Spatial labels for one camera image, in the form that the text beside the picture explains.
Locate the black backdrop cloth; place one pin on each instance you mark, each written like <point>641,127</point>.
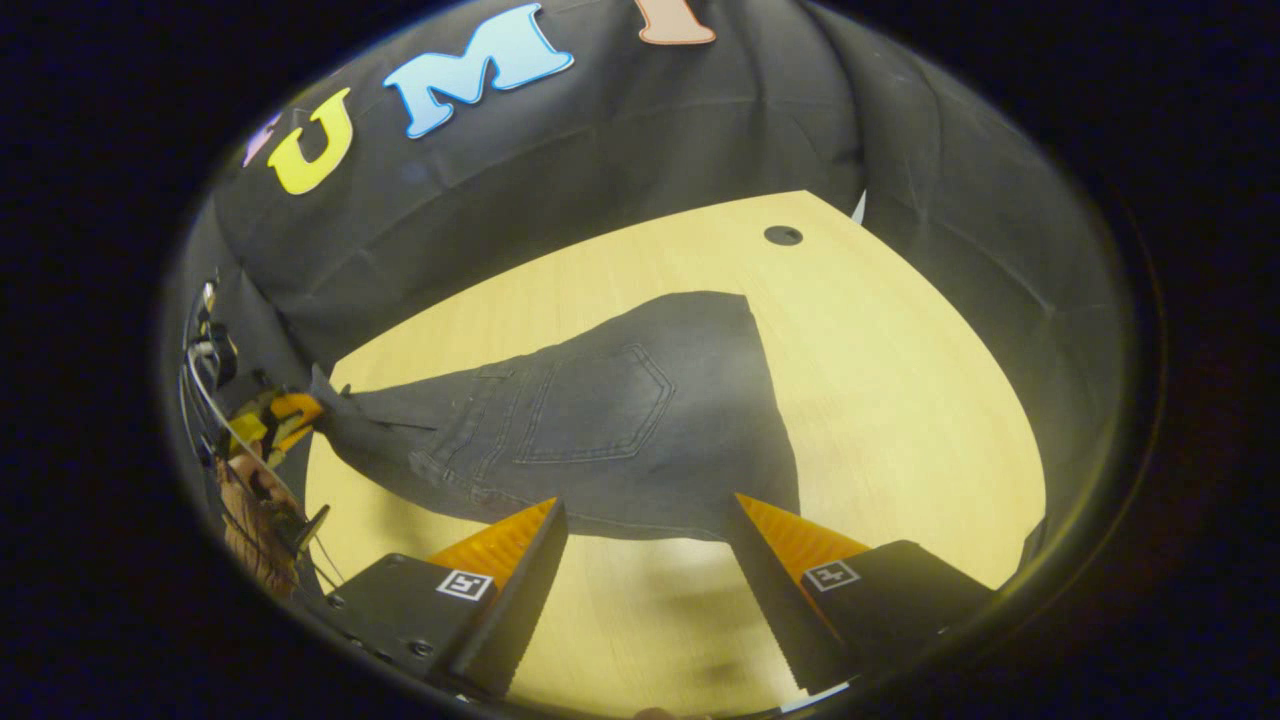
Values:
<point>700,130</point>

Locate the dark grey jeans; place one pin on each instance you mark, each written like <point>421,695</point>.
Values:
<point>620,420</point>

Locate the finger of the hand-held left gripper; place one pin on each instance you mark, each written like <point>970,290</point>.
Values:
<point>290,435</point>
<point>298,406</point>

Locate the black round table grommet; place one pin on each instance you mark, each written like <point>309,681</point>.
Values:
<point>783,235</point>

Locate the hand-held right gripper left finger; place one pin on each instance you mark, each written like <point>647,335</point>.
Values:
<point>520,610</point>

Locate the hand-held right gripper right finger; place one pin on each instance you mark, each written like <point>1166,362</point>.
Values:
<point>780,610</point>

